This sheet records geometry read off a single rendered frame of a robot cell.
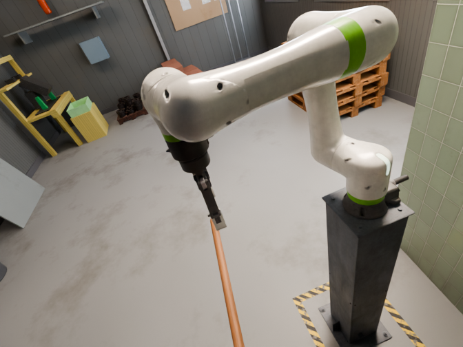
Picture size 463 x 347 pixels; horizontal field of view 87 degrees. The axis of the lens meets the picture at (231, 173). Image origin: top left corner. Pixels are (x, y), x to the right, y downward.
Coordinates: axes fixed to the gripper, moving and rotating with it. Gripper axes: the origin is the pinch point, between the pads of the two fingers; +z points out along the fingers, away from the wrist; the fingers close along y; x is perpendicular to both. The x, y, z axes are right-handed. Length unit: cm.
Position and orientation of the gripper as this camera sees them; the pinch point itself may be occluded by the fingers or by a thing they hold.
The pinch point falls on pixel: (214, 209)
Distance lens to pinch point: 72.3
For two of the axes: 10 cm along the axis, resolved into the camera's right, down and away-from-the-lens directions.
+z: 2.4, 7.7, 5.9
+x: -9.3, 3.5, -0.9
